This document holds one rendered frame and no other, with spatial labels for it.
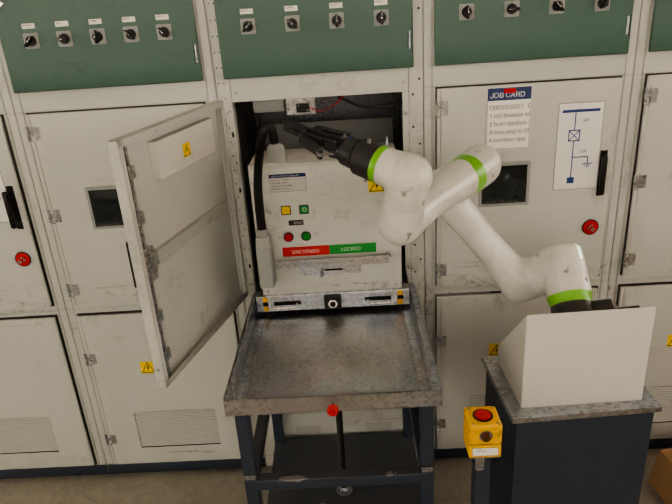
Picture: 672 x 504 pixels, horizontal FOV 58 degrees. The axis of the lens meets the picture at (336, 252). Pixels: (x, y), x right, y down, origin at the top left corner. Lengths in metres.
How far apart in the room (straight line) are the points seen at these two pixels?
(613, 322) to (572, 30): 0.95
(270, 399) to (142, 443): 1.17
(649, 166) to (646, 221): 0.21
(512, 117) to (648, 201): 0.60
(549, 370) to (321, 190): 0.89
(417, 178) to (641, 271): 1.36
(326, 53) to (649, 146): 1.16
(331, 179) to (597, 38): 0.97
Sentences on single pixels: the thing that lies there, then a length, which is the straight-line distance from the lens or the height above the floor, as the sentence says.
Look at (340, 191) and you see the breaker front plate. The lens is 2.02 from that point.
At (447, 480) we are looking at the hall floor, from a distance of 2.75.
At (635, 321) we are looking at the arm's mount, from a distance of 1.86.
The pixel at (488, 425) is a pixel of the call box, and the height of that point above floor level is 0.90.
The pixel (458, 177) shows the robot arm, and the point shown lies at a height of 1.42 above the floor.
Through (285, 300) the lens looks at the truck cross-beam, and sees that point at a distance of 2.16.
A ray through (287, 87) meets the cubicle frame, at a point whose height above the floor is 1.61.
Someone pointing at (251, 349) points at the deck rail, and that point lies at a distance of 2.01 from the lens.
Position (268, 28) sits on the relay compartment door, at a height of 1.80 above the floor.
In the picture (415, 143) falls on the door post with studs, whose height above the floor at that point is 1.39.
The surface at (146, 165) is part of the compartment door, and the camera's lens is 1.80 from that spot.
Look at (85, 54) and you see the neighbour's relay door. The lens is 2.24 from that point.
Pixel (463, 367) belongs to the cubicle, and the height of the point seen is 0.47.
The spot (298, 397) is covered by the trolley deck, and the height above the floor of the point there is 0.84.
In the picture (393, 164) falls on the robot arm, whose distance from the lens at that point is 1.40.
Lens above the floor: 1.88
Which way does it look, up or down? 23 degrees down
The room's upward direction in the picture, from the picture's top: 4 degrees counter-clockwise
